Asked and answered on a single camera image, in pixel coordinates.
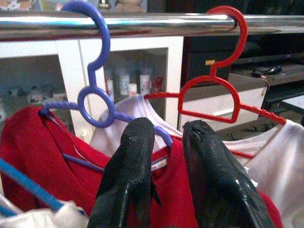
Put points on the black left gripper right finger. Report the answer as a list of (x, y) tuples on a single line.
[(213, 180)]

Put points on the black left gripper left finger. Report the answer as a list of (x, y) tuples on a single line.
[(128, 171)]

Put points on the blue plastic hanger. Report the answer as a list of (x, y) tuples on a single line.
[(28, 184)]

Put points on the purple plastic hanger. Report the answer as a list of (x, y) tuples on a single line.
[(106, 40)]

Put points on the red plastic hanger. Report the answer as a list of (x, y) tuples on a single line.
[(243, 35)]

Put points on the plain white shirt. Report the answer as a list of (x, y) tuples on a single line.
[(280, 161)]

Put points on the white printed bottle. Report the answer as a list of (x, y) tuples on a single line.
[(124, 82), (109, 86), (132, 89), (145, 82)]

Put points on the red shirt with chest print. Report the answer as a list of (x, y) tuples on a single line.
[(47, 154)]

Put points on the red patterned jar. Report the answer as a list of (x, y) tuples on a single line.
[(157, 83)]

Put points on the white jersey dark lettering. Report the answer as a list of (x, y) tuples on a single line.
[(47, 218)]

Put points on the white glass-door cabinet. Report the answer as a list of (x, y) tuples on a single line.
[(69, 71)]

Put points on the small toy figurine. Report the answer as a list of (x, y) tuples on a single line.
[(41, 92)]

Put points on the black computer mouse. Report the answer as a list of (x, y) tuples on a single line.
[(266, 70)]

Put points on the black TV stand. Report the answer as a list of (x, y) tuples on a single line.
[(202, 54)]

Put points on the chrome and black clothes rack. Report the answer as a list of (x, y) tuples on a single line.
[(152, 23)]

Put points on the beige plush toy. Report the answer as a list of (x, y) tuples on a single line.
[(130, 6)]

